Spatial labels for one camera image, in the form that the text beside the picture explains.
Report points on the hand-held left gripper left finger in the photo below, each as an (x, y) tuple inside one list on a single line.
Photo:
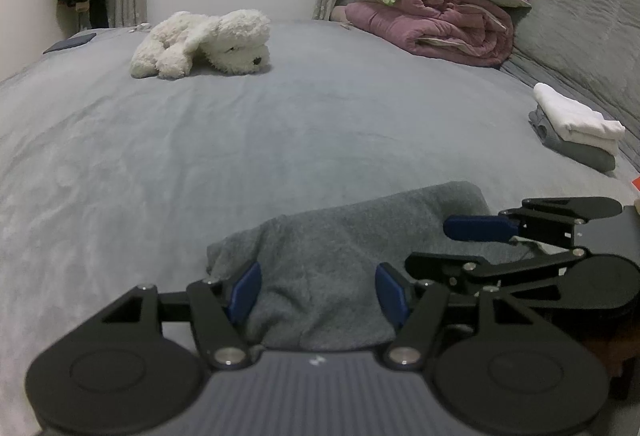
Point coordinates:
[(247, 291)]

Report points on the white plush dog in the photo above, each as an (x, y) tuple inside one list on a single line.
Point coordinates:
[(200, 41)]

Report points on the grey t-shirt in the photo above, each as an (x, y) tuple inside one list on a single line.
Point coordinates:
[(325, 256)]

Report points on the folded grey garment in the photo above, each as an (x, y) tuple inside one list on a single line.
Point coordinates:
[(575, 151)]

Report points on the grey quilted headboard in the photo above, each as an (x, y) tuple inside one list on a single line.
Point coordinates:
[(585, 26)]

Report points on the pink folded quilt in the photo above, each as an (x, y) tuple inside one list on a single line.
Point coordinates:
[(430, 21)]

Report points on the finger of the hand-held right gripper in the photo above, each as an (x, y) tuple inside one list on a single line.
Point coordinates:
[(450, 268), (480, 227)]

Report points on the folded white garment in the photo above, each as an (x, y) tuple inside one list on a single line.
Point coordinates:
[(575, 121)]

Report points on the dark tablet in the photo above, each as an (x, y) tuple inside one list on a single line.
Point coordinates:
[(70, 43)]

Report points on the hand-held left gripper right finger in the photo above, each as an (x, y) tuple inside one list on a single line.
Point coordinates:
[(390, 291)]

